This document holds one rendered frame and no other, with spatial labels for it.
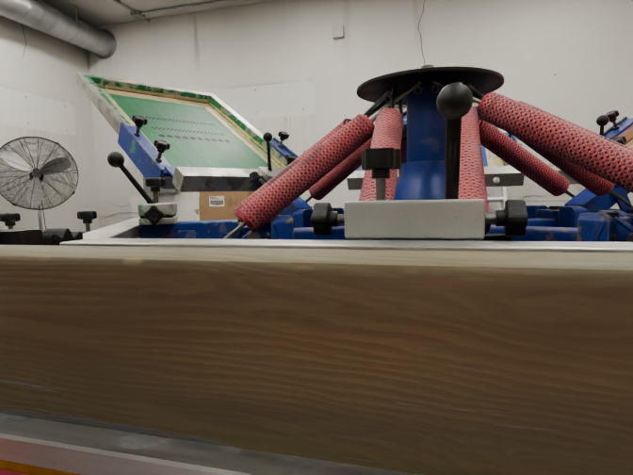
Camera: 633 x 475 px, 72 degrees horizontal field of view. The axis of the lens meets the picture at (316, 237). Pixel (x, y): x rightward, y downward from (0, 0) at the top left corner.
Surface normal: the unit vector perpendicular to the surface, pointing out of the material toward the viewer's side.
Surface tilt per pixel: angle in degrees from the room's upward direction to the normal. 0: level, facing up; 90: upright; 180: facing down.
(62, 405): 89
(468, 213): 89
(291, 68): 90
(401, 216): 89
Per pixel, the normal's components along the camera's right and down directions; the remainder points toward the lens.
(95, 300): -0.26, 0.08
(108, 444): -0.02, -1.00
